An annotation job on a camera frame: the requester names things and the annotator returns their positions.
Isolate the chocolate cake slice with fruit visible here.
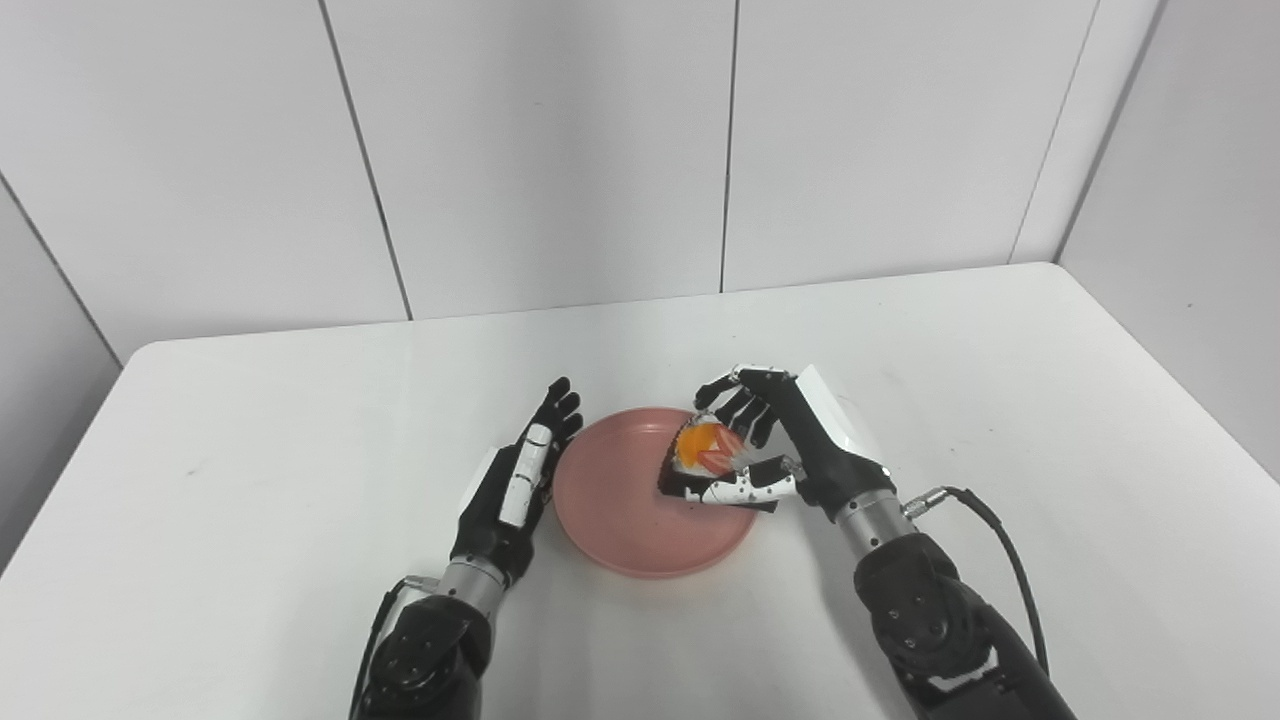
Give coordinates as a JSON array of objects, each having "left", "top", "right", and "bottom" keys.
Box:
[{"left": 657, "top": 412, "right": 779, "bottom": 513}]

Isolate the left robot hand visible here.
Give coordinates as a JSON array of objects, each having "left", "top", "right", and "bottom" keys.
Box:
[{"left": 450, "top": 376, "right": 585, "bottom": 589}]

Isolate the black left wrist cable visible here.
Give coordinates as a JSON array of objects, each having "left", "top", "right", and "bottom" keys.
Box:
[{"left": 350, "top": 575, "right": 441, "bottom": 716}]

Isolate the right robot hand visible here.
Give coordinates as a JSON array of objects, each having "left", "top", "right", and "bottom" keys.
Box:
[{"left": 694, "top": 364, "right": 897, "bottom": 523}]

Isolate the pink plate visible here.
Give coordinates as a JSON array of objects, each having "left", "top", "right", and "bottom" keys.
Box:
[{"left": 552, "top": 406, "right": 761, "bottom": 581}]

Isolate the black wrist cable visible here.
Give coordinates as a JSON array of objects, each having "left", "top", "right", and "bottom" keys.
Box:
[
  {"left": 350, "top": 575, "right": 441, "bottom": 716},
  {"left": 900, "top": 485, "right": 1051, "bottom": 676}
]

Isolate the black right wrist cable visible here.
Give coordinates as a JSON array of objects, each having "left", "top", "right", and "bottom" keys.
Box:
[{"left": 900, "top": 485, "right": 1051, "bottom": 676}]

